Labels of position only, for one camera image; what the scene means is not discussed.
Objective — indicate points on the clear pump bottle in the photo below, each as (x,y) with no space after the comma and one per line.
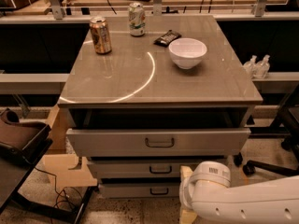
(249,65)
(261,68)

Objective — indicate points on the white green soda can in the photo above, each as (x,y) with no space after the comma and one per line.
(136,19)

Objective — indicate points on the white bowl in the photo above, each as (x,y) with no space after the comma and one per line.
(186,53)

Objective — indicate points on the grey middle drawer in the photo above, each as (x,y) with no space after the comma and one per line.
(147,168)

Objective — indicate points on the grey bottom drawer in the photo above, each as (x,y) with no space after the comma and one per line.
(139,190)

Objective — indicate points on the left clear pump bottle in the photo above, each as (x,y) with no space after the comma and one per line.
(249,65)

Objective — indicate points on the right clear pump bottle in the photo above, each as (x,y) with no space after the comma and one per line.
(261,68)

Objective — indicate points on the grey drawer cabinet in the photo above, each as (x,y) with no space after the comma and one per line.
(138,87)

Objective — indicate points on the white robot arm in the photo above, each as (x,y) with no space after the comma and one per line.
(206,192)

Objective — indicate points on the gold soda can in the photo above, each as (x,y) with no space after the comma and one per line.
(100,35)

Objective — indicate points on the black snack bar wrapper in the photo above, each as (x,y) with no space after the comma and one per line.
(167,38)

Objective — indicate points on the grey top drawer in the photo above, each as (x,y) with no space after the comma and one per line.
(157,143)

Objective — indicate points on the grey drawer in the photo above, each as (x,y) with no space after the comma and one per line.
(147,168)
(139,190)
(157,143)

